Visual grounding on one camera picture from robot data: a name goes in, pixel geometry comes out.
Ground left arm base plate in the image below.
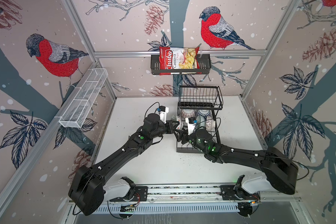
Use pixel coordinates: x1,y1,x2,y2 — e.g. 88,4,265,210
109,186,148,203

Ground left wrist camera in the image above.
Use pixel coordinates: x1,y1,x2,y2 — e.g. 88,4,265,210
157,105,169,124

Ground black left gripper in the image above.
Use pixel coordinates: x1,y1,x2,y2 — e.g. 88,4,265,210
150,120,180,140

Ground red cassava chips bag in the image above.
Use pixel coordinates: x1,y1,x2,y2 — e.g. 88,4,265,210
159,47,200,70

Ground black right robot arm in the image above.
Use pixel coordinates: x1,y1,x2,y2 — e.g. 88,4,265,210
175,129,298,195

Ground black two-tier dish rack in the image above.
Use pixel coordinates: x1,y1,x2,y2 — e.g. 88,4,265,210
176,85,224,155

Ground white mesh wall shelf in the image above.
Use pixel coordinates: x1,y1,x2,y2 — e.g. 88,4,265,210
59,68,108,128

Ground orange diamond white bowl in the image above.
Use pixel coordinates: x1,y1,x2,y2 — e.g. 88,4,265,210
171,115,184,130

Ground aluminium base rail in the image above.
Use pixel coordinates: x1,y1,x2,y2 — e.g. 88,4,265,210
104,183,301,203

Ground black wall basket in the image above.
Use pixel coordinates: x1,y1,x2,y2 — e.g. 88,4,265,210
150,54,211,75

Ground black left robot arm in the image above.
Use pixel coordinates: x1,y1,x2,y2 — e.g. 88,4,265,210
68,113,180,216

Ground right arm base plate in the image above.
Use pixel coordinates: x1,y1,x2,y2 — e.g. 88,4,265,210
219,185,260,201

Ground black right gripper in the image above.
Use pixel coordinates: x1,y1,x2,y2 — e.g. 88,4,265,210
173,125,207,155

